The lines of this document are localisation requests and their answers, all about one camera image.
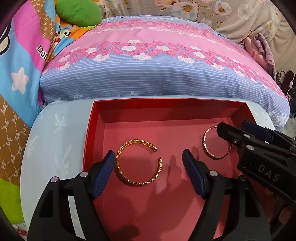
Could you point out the gold chain bangle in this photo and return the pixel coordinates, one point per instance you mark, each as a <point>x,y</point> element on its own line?
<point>137,171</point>

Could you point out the green plush cushion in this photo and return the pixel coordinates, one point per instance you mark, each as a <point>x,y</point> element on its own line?
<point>81,13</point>

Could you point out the rose gold thin bangle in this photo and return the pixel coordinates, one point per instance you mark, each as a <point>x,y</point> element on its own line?
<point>214,147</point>

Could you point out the grey floral bedsheet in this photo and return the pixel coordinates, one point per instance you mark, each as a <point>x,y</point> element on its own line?
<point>235,19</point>

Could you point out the red cardboard box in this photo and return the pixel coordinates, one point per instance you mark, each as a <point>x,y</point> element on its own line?
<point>168,208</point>

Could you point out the pink blue floral pillow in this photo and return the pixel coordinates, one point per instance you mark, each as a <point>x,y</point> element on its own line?
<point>156,55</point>

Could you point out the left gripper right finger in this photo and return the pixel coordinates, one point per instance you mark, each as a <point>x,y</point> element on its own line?
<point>246,219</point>

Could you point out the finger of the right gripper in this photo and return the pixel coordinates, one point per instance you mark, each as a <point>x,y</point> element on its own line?
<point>235,136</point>
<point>259,132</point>

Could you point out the pink purple folded cloth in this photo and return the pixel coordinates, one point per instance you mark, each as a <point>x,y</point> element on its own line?
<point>258,47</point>

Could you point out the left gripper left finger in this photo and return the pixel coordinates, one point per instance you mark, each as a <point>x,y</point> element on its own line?
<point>52,217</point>

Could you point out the colourful monkey cartoon blanket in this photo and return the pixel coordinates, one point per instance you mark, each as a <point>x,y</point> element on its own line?
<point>29,40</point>

